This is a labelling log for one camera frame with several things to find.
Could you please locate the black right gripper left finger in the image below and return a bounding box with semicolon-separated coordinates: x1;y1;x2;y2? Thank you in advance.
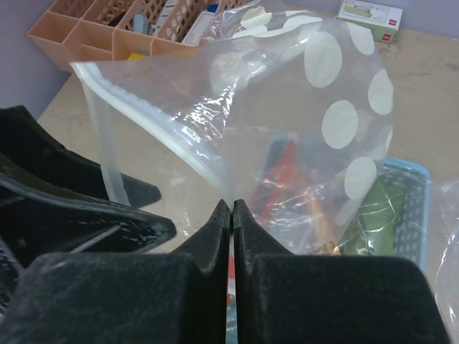
1;201;230;343

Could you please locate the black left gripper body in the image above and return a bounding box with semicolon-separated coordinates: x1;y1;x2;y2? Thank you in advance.
1;105;176;311

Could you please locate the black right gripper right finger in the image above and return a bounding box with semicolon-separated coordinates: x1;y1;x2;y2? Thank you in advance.
232;200;450;343

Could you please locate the orange purple papaya slice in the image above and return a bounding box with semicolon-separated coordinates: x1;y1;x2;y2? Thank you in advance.
250;139;341;256

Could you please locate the green leafy vegetable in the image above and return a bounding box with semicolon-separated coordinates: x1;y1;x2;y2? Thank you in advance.
339;176;405;256

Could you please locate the clear polka dot zip bag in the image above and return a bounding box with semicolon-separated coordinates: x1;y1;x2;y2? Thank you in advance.
72;4;394;243

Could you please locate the clear bag with orange zipper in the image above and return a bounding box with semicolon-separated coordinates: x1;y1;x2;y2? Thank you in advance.
427;180;458;328

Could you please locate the yellow block in organizer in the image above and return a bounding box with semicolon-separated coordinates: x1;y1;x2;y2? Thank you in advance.
128;53;147;60

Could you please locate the peach plastic file organizer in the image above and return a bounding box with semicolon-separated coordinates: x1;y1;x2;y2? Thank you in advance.
28;1;244;72

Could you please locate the light blue plastic basket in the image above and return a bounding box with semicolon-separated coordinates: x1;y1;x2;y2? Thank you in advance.
226;158;430;343

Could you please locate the green and white small box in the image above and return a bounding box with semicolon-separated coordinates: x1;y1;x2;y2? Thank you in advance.
336;0;403;44

